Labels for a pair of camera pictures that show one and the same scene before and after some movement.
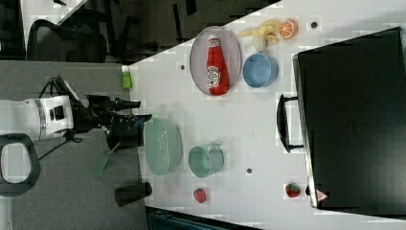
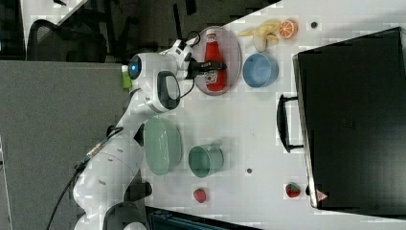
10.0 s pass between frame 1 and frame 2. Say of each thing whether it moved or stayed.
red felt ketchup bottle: stayed
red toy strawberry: stayed
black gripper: moved
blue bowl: stayed
